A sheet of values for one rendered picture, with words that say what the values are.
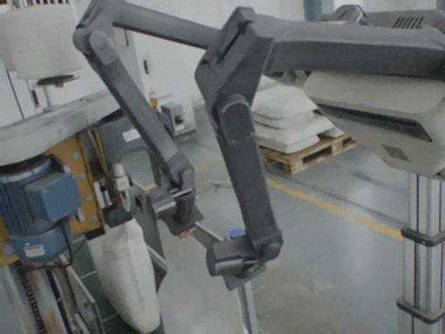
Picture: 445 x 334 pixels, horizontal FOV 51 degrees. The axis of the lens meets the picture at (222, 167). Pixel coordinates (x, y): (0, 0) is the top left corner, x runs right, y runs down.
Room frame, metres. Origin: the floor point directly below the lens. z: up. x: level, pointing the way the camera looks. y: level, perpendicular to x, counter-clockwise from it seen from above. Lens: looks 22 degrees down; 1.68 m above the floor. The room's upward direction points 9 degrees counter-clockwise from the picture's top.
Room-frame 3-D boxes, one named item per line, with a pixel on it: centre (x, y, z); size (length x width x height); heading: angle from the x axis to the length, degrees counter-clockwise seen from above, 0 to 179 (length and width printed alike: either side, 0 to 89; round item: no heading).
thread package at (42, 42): (1.19, 0.38, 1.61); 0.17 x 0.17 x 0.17
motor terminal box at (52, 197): (1.05, 0.41, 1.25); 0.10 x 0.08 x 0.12; 145
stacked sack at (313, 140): (4.25, -0.61, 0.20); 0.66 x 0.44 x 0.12; 30
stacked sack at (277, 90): (4.45, -0.54, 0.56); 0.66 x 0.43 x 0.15; 117
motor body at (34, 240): (1.10, 0.50, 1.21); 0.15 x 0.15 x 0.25
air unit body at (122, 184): (1.32, 0.31, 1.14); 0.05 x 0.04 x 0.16; 120
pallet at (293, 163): (4.44, -0.89, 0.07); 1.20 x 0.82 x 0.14; 122
